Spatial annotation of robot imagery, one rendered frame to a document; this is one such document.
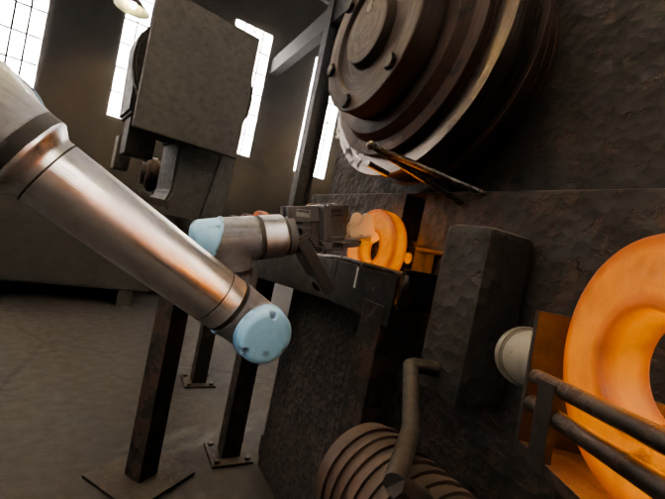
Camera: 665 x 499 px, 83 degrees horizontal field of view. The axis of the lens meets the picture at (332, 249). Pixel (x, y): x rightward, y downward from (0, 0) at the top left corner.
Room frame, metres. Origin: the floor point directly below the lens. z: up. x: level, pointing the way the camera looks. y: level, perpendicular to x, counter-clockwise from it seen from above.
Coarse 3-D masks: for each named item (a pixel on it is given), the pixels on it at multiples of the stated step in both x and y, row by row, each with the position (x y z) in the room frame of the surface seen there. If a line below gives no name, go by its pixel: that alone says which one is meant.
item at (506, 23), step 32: (512, 0) 0.52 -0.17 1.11; (512, 32) 0.51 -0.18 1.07; (480, 64) 0.55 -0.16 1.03; (512, 64) 0.55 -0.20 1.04; (480, 96) 0.54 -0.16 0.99; (448, 128) 0.58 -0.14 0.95; (480, 128) 0.60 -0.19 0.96; (352, 160) 0.81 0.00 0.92; (384, 160) 0.71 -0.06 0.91; (416, 160) 0.63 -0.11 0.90; (448, 160) 0.65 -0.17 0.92
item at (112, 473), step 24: (168, 216) 1.14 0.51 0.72; (168, 312) 0.99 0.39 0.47; (168, 336) 0.98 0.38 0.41; (168, 360) 1.00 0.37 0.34; (144, 384) 1.00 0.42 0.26; (168, 384) 1.02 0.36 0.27; (144, 408) 0.99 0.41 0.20; (168, 408) 1.03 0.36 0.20; (144, 432) 0.99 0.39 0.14; (120, 456) 1.07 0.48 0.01; (144, 456) 0.98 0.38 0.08; (168, 456) 1.11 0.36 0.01; (96, 480) 0.96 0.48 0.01; (120, 480) 0.98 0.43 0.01; (144, 480) 1.00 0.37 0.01; (168, 480) 1.02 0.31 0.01
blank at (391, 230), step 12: (372, 216) 0.76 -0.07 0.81; (384, 216) 0.73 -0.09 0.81; (396, 216) 0.73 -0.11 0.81; (384, 228) 0.72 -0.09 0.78; (396, 228) 0.70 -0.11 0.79; (384, 240) 0.71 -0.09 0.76; (396, 240) 0.69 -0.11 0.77; (348, 252) 0.81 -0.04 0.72; (360, 252) 0.78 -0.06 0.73; (384, 252) 0.70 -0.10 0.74; (396, 252) 0.69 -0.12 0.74; (384, 264) 0.70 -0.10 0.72; (396, 264) 0.70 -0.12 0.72
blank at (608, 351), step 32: (640, 256) 0.23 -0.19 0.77; (608, 288) 0.25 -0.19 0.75; (640, 288) 0.22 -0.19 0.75; (576, 320) 0.28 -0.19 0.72; (608, 320) 0.25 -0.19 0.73; (640, 320) 0.23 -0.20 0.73; (576, 352) 0.27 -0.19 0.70; (608, 352) 0.25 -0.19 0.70; (640, 352) 0.24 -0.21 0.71; (576, 384) 0.27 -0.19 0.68; (608, 384) 0.24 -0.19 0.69; (640, 384) 0.24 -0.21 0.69; (576, 416) 0.26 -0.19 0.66; (640, 448) 0.20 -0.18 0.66; (608, 480) 0.22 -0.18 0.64
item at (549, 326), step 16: (544, 320) 0.30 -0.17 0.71; (560, 320) 0.29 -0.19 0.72; (544, 336) 0.29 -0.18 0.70; (560, 336) 0.29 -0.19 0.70; (544, 352) 0.29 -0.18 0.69; (560, 352) 0.29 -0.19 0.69; (528, 368) 0.29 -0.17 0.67; (544, 368) 0.29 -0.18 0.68; (560, 368) 0.29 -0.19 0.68; (528, 384) 0.29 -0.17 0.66; (528, 416) 0.29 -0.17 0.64; (528, 432) 0.29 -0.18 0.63; (560, 448) 0.28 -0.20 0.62; (576, 448) 0.28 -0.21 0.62
